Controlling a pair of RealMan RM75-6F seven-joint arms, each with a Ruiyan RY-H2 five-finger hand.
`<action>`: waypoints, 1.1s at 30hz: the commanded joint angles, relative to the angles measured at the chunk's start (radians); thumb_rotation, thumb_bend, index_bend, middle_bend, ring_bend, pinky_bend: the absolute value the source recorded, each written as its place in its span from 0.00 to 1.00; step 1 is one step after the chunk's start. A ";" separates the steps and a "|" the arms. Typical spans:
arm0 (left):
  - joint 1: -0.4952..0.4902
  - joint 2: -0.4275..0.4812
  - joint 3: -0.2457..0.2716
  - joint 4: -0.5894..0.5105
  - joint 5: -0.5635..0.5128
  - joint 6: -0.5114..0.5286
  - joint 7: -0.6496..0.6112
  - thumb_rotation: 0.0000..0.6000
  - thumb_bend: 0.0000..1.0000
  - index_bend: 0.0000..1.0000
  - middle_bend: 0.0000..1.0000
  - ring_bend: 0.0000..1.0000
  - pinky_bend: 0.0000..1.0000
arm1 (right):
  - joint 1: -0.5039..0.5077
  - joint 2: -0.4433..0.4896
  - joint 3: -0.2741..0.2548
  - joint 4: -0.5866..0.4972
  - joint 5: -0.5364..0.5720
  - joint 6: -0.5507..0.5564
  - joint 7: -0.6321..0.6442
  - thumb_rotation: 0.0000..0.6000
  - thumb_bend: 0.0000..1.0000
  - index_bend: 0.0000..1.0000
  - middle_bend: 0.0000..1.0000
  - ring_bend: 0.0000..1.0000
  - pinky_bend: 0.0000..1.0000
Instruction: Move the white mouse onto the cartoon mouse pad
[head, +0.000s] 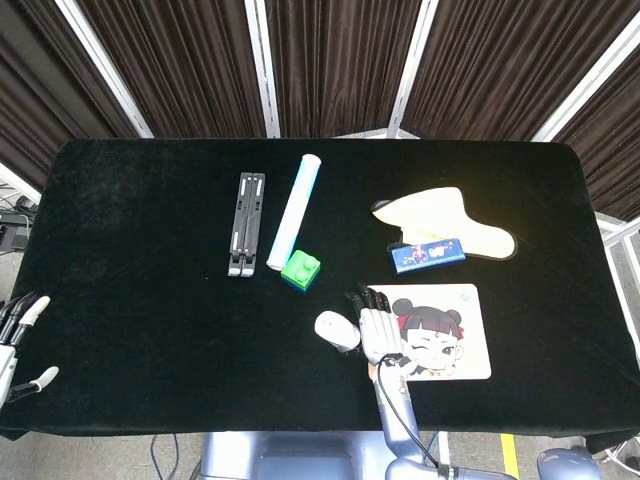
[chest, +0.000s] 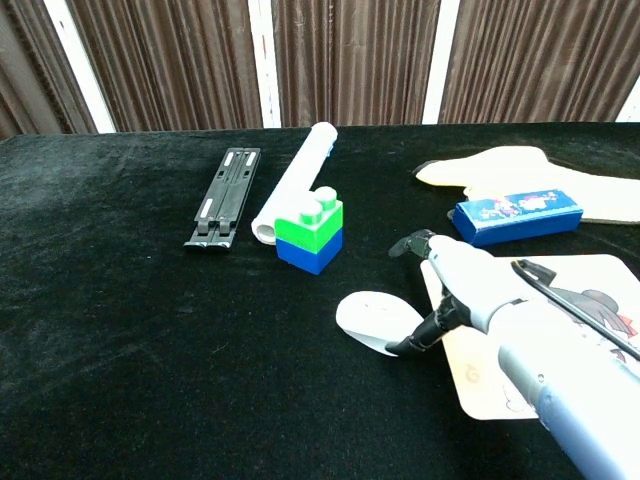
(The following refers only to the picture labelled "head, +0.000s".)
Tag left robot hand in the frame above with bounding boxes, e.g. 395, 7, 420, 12
0, 292, 60, 407

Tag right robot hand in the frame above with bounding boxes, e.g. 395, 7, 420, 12
343, 282, 404, 365

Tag white computer mouse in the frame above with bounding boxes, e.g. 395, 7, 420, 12
314, 310, 362, 351

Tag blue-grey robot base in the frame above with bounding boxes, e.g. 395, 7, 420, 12
197, 430, 396, 480

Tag cartoon girl mouse pad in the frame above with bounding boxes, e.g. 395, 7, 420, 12
366, 283, 493, 382

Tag blue building block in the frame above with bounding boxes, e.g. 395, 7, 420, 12
281, 272, 321, 297

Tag blue printed box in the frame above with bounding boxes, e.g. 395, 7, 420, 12
388, 236, 467, 277

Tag green building block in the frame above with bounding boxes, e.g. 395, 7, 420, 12
280, 249, 322, 287

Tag cream yellow cloth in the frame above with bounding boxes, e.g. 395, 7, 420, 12
370, 186, 517, 260

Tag white rolled tube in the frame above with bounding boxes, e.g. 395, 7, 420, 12
266, 153, 323, 273

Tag black folding laptop stand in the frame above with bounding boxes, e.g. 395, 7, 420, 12
227, 171, 267, 278

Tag black velvet tablecloth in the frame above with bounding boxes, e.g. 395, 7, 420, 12
7, 137, 634, 441

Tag white metal rack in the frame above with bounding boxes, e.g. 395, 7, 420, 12
597, 212, 640, 351

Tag brown pleated curtain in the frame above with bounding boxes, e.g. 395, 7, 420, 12
0, 0, 139, 191
264, 0, 424, 139
402, 0, 640, 141
554, 49, 640, 221
77, 0, 266, 139

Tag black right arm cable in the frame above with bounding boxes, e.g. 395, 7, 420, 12
375, 353, 442, 470

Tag black device with cables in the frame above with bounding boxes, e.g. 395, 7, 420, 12
0, 197, 39, 254

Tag blue floor cable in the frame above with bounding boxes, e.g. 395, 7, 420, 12
151, 433, 181, 480

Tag white frame post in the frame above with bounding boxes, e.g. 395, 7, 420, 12
532, 19, 640, 141
54, 0, 154, 139
387, 0, 441, 139
244, 0, 281, 139

